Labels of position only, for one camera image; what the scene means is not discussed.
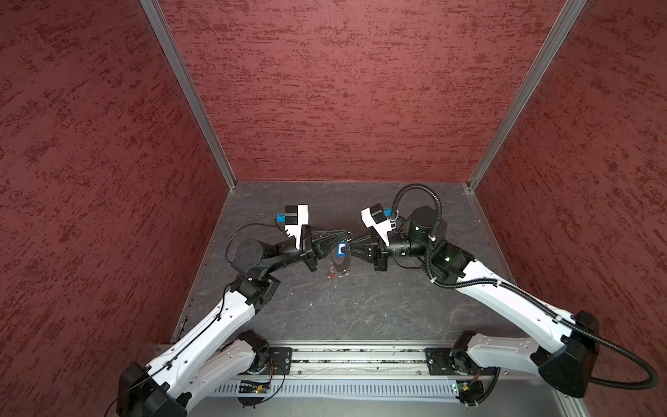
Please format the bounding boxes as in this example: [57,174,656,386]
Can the right circuit board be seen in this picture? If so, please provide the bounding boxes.
[457,381,485,407]

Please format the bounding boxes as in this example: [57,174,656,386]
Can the circuit board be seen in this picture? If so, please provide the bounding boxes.
[457,381,485,407]
[238,381,271,395]

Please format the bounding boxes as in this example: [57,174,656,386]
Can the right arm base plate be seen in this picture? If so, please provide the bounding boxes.
[425,347,457,376]

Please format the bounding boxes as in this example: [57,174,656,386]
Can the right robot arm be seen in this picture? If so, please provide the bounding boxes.
[350,204,599,398]

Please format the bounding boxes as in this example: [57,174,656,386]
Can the blue key tag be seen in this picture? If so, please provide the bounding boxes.
[337,243,347,257]

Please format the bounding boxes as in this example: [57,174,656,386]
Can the left circuit board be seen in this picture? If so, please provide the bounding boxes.
[238,381,271,395]

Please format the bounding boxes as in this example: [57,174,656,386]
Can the aluminium corner post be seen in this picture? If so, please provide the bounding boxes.
[140,0,237,191]
[467,0,587,194]

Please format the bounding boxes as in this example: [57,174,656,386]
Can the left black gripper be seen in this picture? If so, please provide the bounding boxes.
[263,224,347,274]

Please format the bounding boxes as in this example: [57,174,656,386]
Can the right aluminium corner post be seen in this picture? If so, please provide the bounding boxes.
[467,0,587,194]

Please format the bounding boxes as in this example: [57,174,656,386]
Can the aluminium mounting rail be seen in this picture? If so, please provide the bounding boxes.
[154,341,553,380]

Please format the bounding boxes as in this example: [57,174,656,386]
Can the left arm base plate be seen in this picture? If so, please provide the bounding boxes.
[260,347,294,375]

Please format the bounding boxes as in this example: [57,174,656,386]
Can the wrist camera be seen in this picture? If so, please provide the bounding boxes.
[361,203,394,245]
[276,204,309,250]

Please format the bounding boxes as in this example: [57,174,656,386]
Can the black corrugated cable conduit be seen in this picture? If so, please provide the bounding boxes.
[390,183,660,391]

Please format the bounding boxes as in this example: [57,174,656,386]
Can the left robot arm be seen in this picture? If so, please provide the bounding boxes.
[107,225,348,416]

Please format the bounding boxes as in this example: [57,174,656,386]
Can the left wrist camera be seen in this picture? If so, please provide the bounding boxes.
[276,204,309,250]

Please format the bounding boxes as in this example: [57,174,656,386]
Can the white slotted cable duct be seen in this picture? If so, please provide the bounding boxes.
[212,379,458,402]

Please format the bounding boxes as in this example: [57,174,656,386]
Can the left aluminium corner post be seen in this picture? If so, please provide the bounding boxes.
[140,0,237,191]

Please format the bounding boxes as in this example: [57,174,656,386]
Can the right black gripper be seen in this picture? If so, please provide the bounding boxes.
[343,228,432,272]

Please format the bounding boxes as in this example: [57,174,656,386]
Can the large perforated keyring yellow segment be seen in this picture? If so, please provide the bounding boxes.
[328,242,352,278]

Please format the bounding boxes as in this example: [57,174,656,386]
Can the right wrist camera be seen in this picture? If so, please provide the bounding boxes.
[361,203,394,245]

